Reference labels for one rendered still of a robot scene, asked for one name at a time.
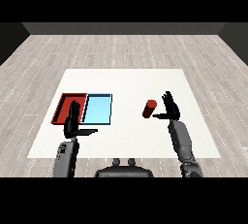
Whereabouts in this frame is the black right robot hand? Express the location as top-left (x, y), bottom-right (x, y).
top-left (152, 90), bottom-right (181, 121)

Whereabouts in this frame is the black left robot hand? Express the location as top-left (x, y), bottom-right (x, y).
top-left (63, 99), bottom-right (99, 140)

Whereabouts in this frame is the red shallow open box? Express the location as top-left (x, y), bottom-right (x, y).
top-left (50, 92), bottom-right (89, 126)

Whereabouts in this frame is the small red can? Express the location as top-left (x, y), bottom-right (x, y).
top-left (141, 99), bottom-right (158, 119)

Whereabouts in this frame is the light blue shallow open box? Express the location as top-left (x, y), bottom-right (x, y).
top-left (79, 93), bottom-right (113, 126)

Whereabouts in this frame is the dark grey robot body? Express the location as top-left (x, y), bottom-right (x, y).
top-left (94, 158), bottom-right (155, 178)

